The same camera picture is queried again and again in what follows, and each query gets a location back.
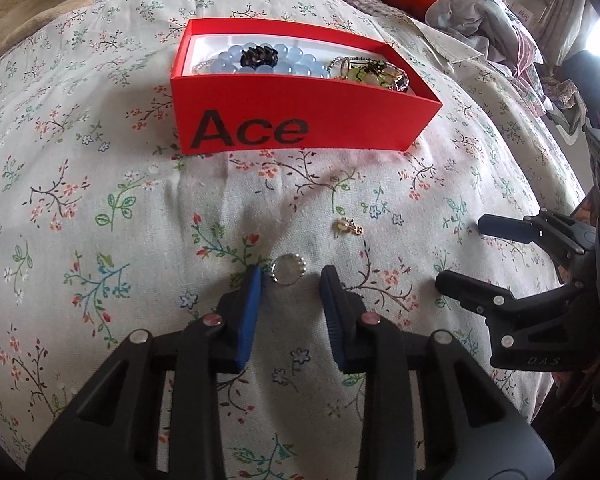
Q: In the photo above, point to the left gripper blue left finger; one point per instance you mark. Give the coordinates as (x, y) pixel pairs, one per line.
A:
(151, 410)

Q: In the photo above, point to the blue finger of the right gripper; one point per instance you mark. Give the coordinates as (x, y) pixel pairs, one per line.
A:
(480, 294)
(535, 230)

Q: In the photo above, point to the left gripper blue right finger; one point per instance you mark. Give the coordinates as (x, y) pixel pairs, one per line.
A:
(430, 409)

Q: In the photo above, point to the black hair claw clip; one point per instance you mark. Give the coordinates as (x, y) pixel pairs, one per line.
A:
(259, 55)

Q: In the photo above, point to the right hand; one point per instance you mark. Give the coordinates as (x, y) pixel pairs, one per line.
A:
(585, 212)

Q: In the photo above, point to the small gold charm earring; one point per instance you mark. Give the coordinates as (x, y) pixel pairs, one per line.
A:
(346, 226)

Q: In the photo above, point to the floral bed sheet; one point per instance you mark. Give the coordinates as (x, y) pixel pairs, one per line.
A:
(105, 227)

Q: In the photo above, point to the crumpled grey clothes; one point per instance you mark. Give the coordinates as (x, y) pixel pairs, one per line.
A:
(491, 29)

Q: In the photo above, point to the red Ace box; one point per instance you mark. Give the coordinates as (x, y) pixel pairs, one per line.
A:
(229, 112)

